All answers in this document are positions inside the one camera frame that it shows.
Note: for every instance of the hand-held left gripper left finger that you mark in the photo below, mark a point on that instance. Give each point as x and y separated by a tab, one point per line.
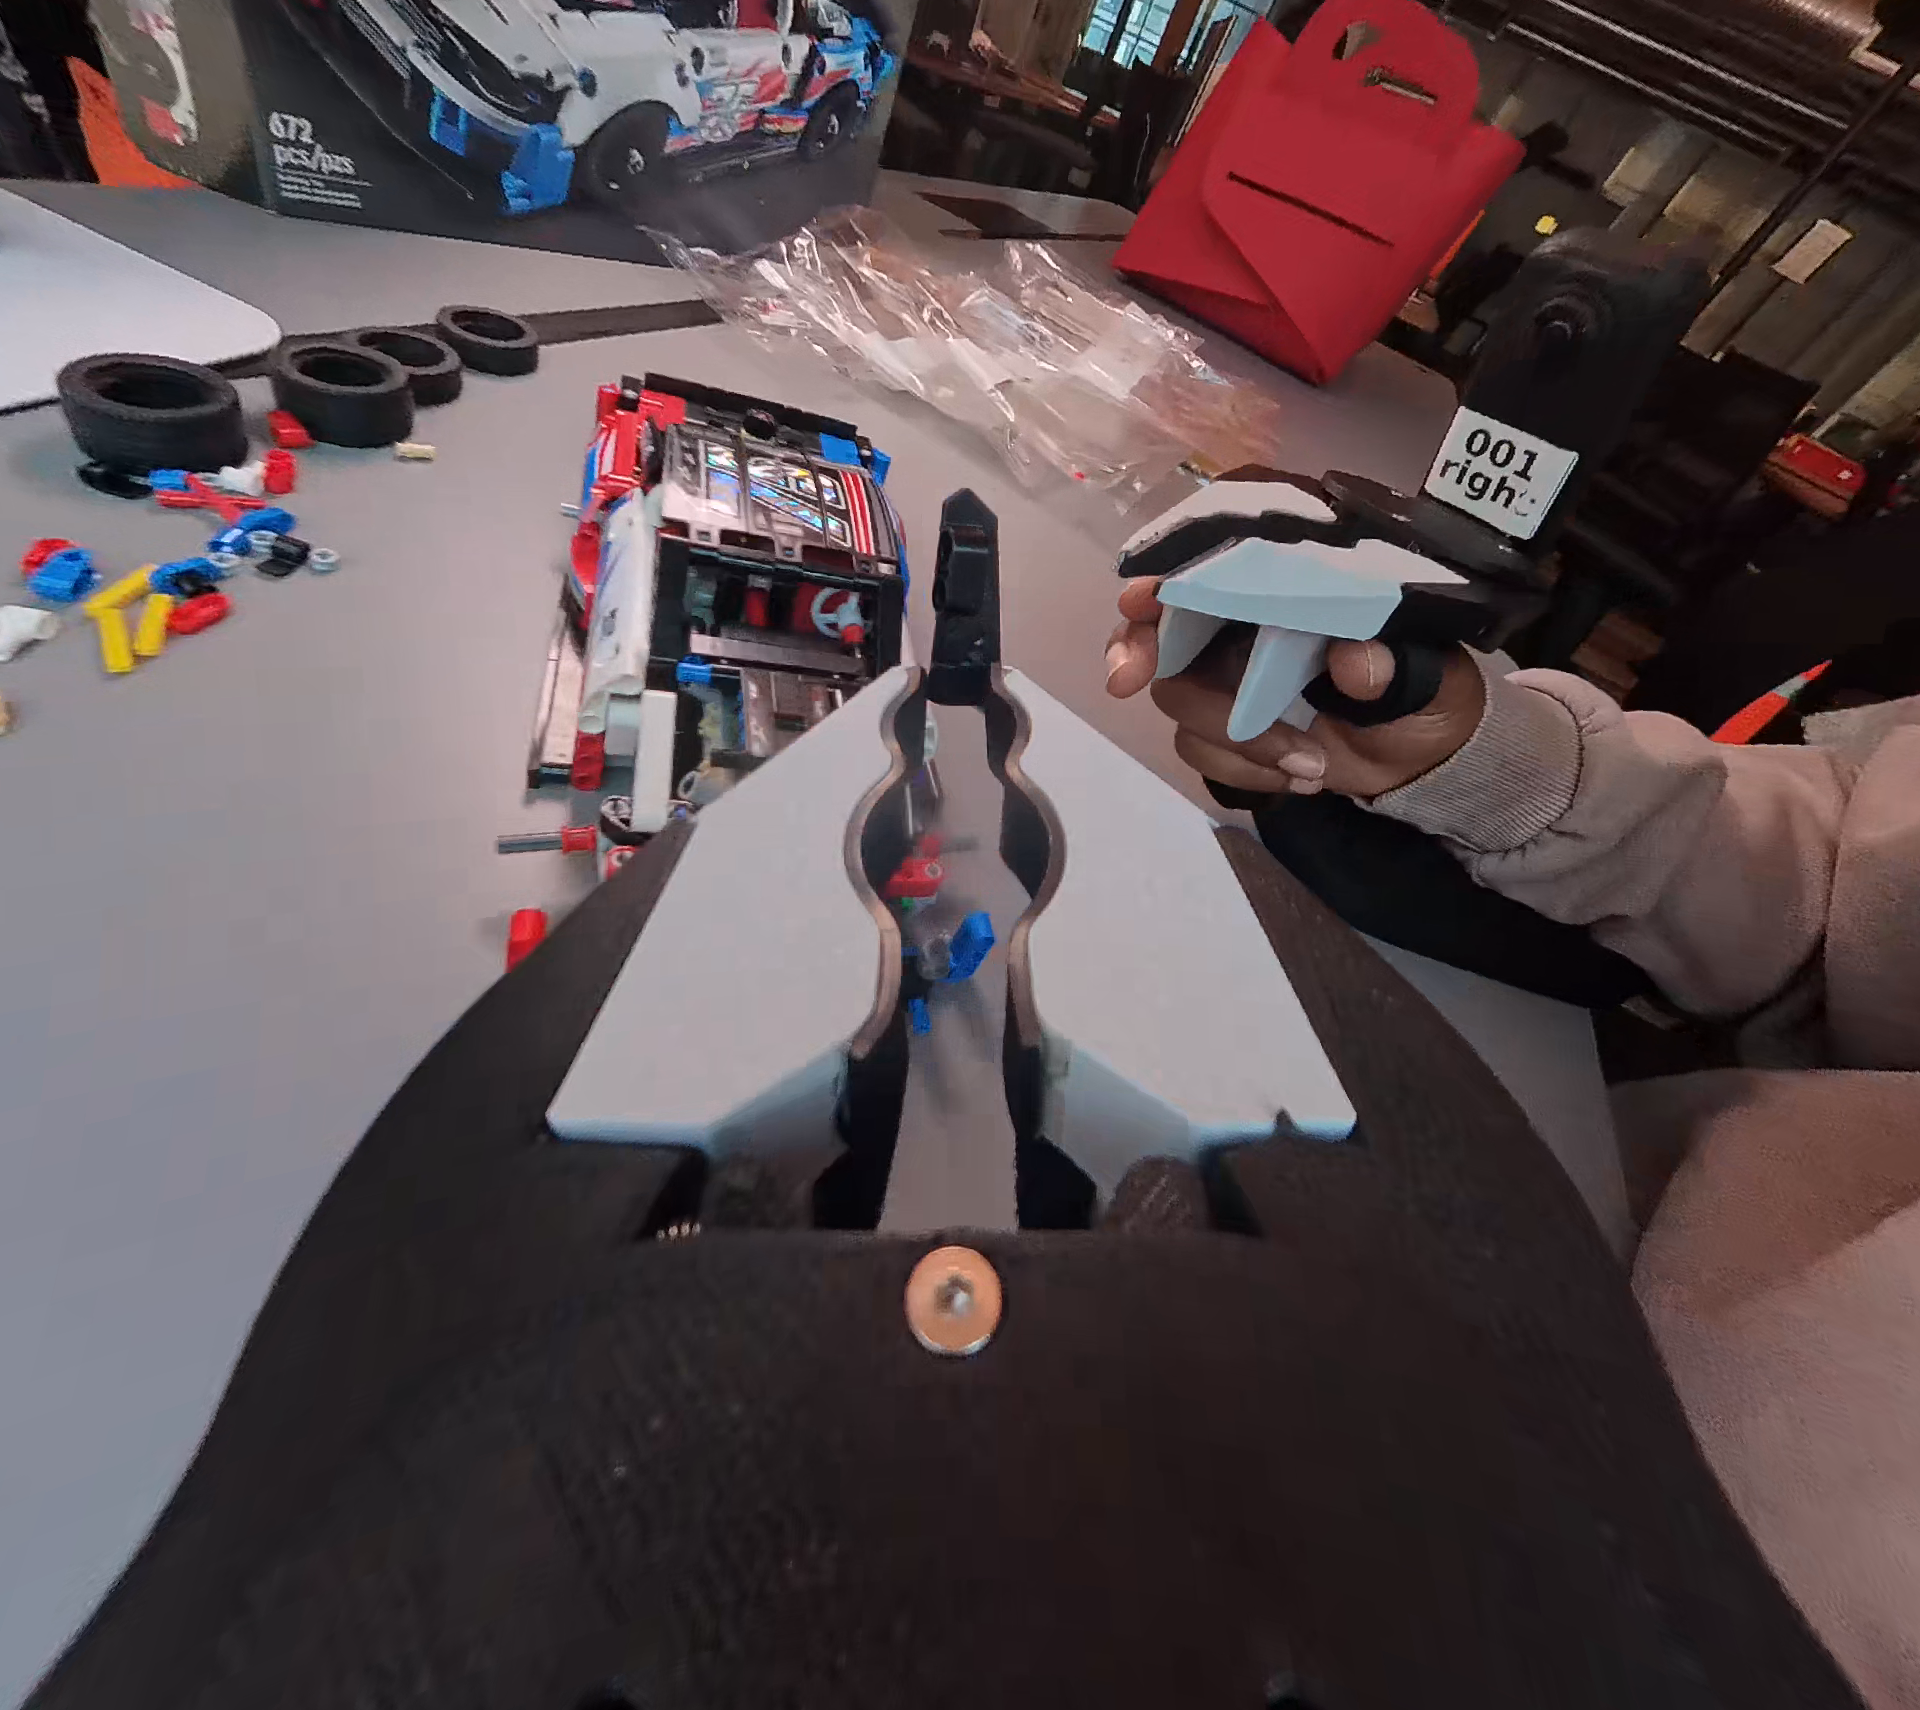
720	975

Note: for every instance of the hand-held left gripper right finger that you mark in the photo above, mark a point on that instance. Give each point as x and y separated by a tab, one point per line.
1170	990

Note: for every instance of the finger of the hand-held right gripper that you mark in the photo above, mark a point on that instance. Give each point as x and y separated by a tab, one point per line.
1291	592
1200	525

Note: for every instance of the small black brick piece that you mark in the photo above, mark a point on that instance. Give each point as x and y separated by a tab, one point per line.
961	600

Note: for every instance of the toy brick race car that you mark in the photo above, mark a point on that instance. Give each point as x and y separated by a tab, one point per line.
781	495

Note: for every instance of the person's right forearm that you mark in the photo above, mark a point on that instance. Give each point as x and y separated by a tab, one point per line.
1650	840

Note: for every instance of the person's right hand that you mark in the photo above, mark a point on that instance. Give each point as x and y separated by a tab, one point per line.
1350	758

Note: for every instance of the clear plastic bags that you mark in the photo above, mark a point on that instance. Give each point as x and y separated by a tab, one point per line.
975	344

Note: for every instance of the red storage box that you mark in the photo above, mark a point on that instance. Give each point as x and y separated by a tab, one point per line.
1815	473

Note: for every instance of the red felt bag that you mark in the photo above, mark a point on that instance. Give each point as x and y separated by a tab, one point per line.
1320	180

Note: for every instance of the white paper sign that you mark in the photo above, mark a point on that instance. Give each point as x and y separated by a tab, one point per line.
1808	249

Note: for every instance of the black rubber toy tyre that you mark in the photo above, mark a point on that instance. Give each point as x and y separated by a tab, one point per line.
489	339
150	405
417	360
342	391

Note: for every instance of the pile of colourful small bricks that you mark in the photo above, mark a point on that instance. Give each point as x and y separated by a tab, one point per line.
120	609

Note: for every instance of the toy set cardboard box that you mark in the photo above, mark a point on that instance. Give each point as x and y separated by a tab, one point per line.
450	91

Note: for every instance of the white book stand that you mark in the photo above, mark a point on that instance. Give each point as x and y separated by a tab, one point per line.
105	301

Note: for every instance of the orange plastic object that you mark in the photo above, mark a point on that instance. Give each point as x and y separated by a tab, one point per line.
128	129

